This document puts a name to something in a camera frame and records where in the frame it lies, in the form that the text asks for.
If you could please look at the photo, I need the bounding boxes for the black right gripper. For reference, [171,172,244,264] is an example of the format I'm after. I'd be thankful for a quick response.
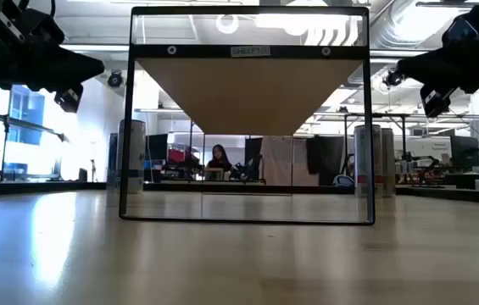
[396,45,479,119]

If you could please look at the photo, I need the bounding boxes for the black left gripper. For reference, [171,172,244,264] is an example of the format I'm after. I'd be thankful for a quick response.
[18,44,106,114]

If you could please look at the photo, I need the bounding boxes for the ceiling light strip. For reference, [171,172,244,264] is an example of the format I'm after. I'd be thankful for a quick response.
[369,48,431,58]
[59,43,132,54]

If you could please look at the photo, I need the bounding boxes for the white sign board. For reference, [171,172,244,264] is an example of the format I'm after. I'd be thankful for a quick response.
[404,137,453,164]

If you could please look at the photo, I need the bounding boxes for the black monitor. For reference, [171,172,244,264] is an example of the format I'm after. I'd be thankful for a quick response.
[145,133,169,163]
[449,135,479,170]

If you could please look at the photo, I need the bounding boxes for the thin tripod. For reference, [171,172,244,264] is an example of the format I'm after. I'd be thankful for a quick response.
[88,141,97,183]

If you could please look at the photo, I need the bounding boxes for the cluttered workbench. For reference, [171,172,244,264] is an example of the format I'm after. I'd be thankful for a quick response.
[395,154,450,188]

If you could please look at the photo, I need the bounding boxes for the black hanging cloth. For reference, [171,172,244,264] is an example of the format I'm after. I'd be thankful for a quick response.
[306,135,346,175]
[244,137,264,181]

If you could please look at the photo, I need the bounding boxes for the red fabric item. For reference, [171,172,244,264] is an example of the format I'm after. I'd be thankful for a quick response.
[167,147,190,167]

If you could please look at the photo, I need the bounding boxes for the blue white round object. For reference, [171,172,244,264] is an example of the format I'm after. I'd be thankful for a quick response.
[332,174,355,188]

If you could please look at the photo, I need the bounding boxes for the round ceiling light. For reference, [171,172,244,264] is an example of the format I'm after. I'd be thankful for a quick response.
[215,14,240,35]

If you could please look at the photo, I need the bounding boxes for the person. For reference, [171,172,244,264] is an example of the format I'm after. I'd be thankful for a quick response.
[205,143,234,173]

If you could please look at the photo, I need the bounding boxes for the small wooden table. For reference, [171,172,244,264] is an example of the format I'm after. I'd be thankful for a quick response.
[203,167,226,182]

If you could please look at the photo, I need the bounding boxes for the white hanging cloth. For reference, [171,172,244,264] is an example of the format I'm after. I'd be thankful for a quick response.
[259,136,320,187]

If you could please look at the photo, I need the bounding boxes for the black ceiling camera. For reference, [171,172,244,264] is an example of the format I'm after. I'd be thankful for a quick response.
[106,69,125,89]
[382,69,405,89]

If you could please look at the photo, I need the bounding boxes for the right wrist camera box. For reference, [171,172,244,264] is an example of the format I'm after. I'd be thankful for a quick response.
[441,14,479,48]

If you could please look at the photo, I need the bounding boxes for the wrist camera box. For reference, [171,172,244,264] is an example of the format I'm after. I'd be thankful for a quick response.
[441,14,479,48]
[26,7,66,47]

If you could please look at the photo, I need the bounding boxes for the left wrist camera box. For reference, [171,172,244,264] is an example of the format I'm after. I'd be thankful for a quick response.
[26,7,66,47]

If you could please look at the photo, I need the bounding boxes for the silver ventilation duct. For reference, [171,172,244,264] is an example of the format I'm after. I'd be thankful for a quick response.
[368,0,439,50]

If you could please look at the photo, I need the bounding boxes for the black tall stand frame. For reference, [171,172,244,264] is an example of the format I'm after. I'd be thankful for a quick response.
[343,112,412,173]

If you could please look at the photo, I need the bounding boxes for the wooden shelf black metal frame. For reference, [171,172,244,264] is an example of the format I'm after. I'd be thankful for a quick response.
[119,4,376,226]

